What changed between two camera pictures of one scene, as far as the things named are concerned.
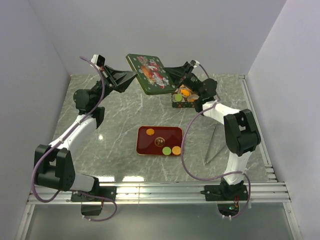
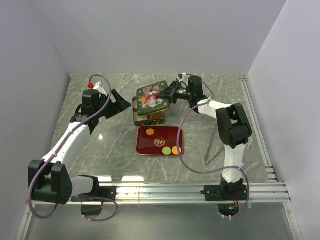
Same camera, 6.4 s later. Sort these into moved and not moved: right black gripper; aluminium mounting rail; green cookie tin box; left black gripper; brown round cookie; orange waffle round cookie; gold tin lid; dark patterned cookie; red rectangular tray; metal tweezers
Moved: green cookie tin box; gold tin lid; left black gripper; right black gripper
Not moved: aluminium mounting rail; metal tweezers; brown round cookie; dark patterned cookie; red rectangular tray; orange waffle round cookie
